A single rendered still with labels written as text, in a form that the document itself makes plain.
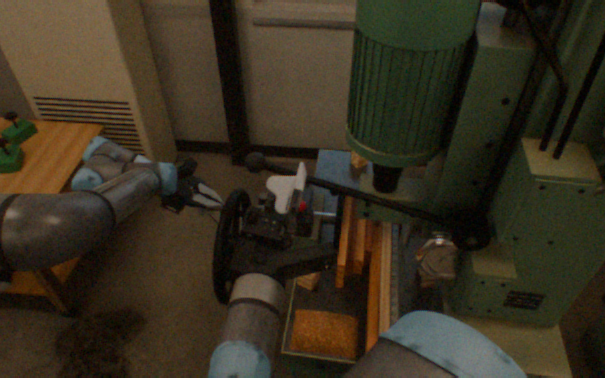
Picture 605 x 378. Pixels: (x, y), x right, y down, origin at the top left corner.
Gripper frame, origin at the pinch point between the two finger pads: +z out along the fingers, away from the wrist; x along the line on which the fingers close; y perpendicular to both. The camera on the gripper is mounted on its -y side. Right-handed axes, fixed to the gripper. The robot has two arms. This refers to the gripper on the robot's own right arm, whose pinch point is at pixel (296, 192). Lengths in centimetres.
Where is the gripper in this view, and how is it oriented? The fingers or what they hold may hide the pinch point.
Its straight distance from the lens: 81.6
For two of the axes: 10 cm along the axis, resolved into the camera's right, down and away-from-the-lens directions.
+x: -2.3, 6.6, 7.2
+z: 1.5, -7.1, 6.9
